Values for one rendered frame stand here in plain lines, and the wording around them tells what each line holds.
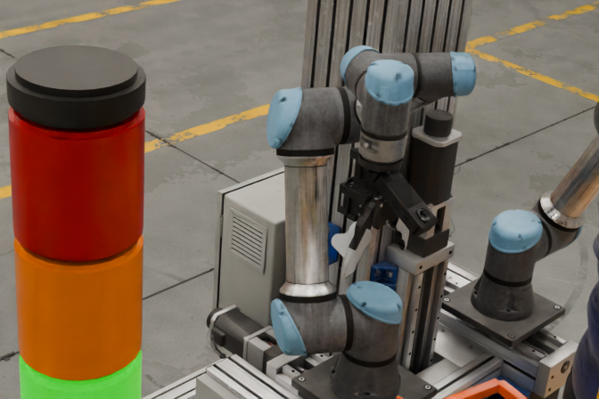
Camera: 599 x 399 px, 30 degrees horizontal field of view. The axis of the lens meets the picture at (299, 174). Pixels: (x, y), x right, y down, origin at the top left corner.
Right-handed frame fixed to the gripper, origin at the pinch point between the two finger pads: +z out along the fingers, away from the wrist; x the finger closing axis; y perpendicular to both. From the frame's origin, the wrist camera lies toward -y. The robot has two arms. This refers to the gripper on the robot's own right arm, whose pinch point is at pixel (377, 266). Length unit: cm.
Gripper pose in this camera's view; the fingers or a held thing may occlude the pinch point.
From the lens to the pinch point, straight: 189.5
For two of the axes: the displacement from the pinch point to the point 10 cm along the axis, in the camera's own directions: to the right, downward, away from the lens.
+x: -7.1, 2.7, -6.5
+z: -0.8, 8.9, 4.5
